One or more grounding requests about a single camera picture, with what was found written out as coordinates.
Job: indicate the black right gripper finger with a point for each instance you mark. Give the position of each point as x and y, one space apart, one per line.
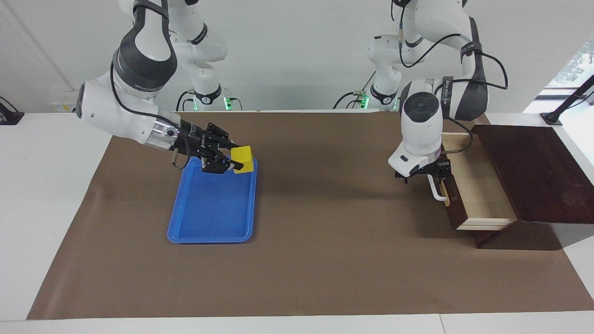
222 138
222 166

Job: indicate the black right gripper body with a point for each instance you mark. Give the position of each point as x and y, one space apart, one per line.
199 146

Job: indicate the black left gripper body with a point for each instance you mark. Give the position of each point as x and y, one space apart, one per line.
438 167

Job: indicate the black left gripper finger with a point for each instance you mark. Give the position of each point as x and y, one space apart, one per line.
445 177
402 177

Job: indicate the yellow cube block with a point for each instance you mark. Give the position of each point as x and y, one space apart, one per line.
243 158

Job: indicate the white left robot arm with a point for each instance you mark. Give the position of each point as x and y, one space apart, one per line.
420 132

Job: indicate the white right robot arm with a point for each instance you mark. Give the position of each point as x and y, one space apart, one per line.
106 111

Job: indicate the blue plastic tray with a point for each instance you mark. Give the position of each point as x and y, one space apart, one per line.
209 213

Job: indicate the dark wooden cabinet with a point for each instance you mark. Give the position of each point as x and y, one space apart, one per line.
543 176

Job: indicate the brown paper table mat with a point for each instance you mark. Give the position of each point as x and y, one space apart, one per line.
325 260

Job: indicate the black angled stand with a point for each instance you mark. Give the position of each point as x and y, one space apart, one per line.
552 118

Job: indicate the black desk clamp base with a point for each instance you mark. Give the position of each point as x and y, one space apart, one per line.
9 118

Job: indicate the white wall outlet box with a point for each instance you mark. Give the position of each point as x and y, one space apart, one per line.
69 105

